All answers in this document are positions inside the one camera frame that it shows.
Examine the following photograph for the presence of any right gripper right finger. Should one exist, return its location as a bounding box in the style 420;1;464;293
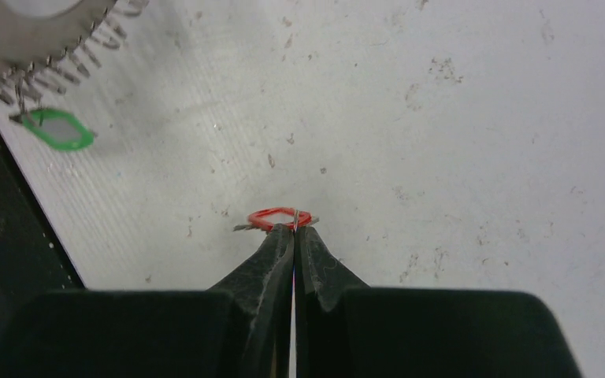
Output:
294;227;581;377

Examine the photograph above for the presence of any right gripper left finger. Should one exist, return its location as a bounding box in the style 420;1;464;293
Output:
0;224;294;377

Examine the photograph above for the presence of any key with red tag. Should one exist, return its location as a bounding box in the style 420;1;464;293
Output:
233;207;319;232

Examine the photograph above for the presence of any silver keyring disc with rings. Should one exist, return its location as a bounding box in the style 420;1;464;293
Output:
0;0;150;106

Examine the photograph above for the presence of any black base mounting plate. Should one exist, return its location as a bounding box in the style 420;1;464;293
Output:
0;88;87;378

